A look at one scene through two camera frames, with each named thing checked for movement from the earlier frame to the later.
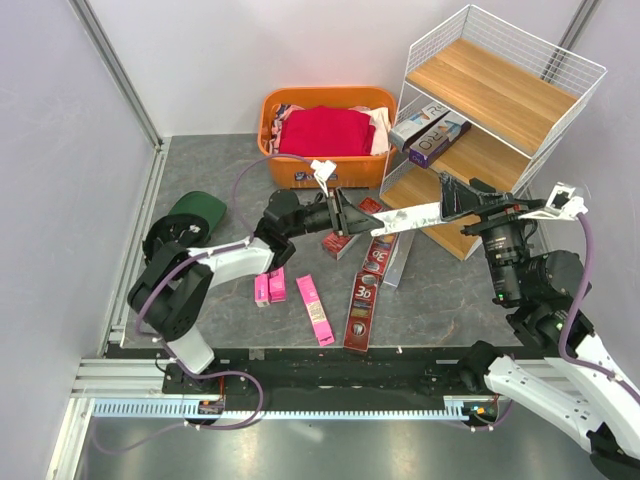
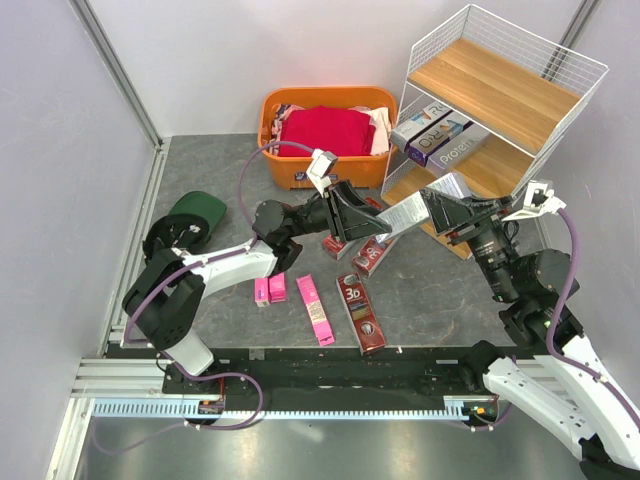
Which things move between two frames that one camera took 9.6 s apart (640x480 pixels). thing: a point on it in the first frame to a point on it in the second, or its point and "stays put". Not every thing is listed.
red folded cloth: x=326 y=131 stays put
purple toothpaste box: x=429 y=145 stays put
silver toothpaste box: x=405 y=218 to x=457 y=147
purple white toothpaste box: x=401 y=135 stays put
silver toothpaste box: x=400 y=255 to x=414 y=211
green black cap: x=191 y=222 stays put
